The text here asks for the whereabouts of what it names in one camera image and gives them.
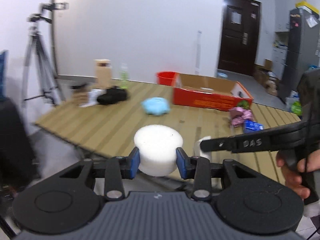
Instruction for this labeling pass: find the black cloth bundle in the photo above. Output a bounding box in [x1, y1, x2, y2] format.
[97, 86, 128, 105]

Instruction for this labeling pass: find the black suitcase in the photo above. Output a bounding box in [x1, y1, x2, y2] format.
[1, 98, 37, 187]

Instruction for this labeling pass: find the green spray bottle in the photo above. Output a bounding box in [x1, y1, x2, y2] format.
[120, 63, 128, 89]

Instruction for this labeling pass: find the grey refrigerator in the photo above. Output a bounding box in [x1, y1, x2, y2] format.
[278, 8, 319, 101]

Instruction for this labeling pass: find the black camera tripod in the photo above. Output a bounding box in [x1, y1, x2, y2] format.
[21, 2, 68, 108]

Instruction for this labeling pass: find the person right hand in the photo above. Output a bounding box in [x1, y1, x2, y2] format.
[276, 150, 320, 199]

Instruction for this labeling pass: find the tan folding slat table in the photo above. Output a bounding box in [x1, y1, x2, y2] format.
[34, 81, 300, 184]

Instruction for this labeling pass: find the blue snack packet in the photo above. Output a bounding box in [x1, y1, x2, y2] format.
[243, 120, 264, 133]

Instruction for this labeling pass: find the pink foil wrapper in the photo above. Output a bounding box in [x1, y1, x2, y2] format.
[229, 107, 254, 127]

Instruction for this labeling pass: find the light blue plush toy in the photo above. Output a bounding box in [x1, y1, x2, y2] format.
[141, 97, 170, 116]

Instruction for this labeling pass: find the wooden box container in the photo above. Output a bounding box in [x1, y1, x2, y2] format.
[95, 59, 112, 89]

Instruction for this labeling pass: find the red cardboard box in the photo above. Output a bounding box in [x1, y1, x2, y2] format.
[172, 73, 253, 111]

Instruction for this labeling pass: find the dark brown door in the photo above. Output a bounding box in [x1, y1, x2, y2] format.
[218, 0, 261, 76]

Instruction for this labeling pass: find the red plastic bucket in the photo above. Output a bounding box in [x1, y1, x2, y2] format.
[156, 71, 178, 86]

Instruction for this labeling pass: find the white foam roll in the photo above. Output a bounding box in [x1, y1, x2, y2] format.
[134, 125, 183, 177]

